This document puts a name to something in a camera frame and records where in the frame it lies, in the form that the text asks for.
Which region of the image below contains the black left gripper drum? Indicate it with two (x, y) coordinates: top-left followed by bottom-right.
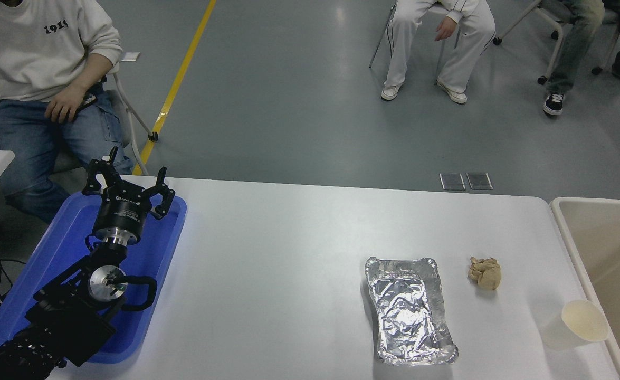
(92, 191), (151, 238)

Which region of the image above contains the pale paper cup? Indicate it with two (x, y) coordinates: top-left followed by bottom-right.
(543, 299), (610, 351)

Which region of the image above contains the person's left hand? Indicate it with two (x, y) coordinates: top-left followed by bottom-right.
(45, 84), (86, 123)
(434, 16), (457, 42)

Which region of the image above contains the blue plastic tray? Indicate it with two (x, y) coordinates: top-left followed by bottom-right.
(0, 191), (188, 365)

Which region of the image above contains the white chair with castors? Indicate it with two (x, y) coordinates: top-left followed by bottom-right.
(493, 0), (571, 85)
(107, 63), (159, 176)
(592, 26), (620, 75)

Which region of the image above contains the person in printed top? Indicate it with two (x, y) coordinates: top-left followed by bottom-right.
(0, 0), (135, 223)

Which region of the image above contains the silver foil tray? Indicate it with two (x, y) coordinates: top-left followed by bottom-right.
(364, 256), (459, 366)

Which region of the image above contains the white chair with thin legs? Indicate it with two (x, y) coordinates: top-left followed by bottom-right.
(369, 0), (500, 85)

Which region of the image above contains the crumpled tan paper ball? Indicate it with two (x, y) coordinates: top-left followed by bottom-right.
(467, 256), (502, 291)

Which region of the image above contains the person in striped white trousers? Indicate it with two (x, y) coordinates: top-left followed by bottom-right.
(381, 0), (497, 105)

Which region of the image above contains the large pale bin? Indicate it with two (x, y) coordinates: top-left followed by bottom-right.
(550, 197), (620, 380)

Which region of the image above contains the person with black white sneaker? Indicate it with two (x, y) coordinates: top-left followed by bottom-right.
(541, 0), (606, 117)

